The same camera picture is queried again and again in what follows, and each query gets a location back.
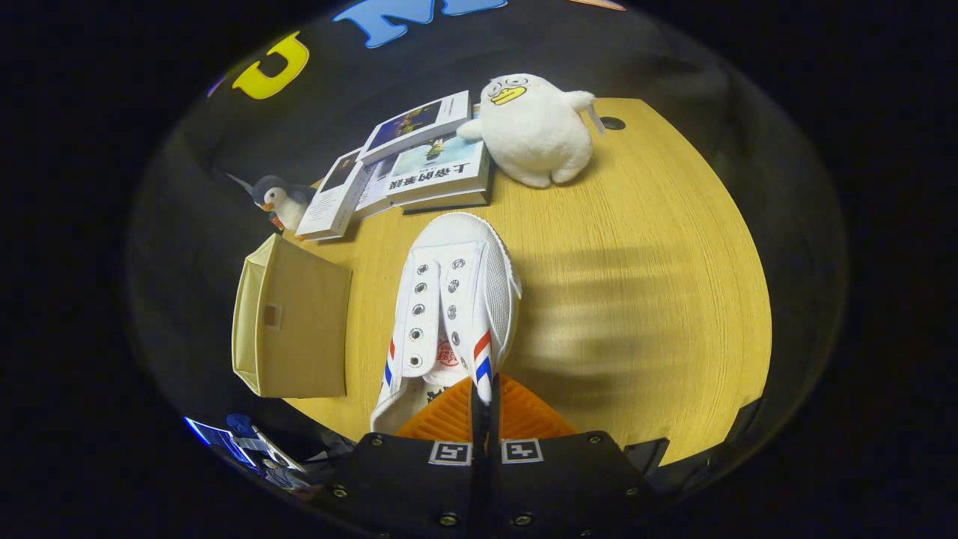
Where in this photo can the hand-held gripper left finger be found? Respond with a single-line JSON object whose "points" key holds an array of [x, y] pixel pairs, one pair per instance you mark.
{"points": [[412, 479]]}

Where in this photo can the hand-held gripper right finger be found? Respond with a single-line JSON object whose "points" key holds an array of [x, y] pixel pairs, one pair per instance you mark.
{"points": [[561, 479]]}

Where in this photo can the cream fabric storage box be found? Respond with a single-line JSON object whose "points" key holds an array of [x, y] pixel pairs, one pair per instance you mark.
{"points": [[299, 329]]}

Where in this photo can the white canvas shoe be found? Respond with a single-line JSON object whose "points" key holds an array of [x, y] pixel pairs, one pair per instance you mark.
{"points": [[456, 254]]}

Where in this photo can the blue cloth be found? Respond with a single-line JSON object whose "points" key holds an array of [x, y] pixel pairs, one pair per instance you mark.
{"points": [[239, 424]]}

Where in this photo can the computer monitor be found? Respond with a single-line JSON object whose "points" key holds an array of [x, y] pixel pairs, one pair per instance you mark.
{"points": [[217, 439]]}

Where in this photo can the thin white booklet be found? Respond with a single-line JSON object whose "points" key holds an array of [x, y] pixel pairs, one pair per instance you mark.
{"points": [[372, 191]]}

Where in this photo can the white portrait cover book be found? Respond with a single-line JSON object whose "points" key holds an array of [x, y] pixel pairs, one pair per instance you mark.
{"points": [[329, 198]]}

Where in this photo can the pale blue cover book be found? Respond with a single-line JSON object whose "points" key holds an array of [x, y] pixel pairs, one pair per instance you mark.
{"points": [[441, 177]]}

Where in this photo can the blue penguin plush toy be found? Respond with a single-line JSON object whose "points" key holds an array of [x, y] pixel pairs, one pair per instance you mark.
{"points": [[278, 198]]}

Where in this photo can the white duck plush toy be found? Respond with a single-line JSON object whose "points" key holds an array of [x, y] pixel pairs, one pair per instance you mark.
{"points": [[535, 135]]}

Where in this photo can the dark blue cover book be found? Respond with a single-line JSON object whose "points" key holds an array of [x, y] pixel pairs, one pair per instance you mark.
{"points": [[412, 123]]}

